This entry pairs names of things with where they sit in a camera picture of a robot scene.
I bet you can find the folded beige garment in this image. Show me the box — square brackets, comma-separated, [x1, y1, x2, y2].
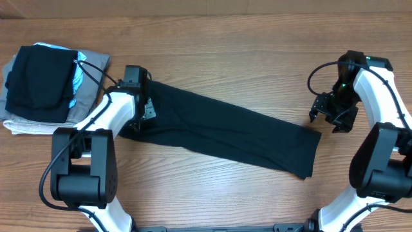
[1, 106, 93, 135]

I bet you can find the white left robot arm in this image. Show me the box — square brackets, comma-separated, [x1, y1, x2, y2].
[48, 82, 154, 231]

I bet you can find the black t-shirt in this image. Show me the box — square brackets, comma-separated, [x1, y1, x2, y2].
[119, 81, 321, 179]

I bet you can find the folded light blue garment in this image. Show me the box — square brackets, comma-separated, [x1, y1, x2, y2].
[35, 42, 87, 108]

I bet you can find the folded black garment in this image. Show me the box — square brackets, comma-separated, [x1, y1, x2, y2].
[5, 45, 78, 123]

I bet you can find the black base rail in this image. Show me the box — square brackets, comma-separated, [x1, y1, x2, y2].
[131, 220, 320, 232]

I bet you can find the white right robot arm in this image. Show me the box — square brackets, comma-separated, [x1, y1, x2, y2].
[295, 50, 411, 231]

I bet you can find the folded grey garment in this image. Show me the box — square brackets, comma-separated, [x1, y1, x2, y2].
[1, 50, 110, 124]

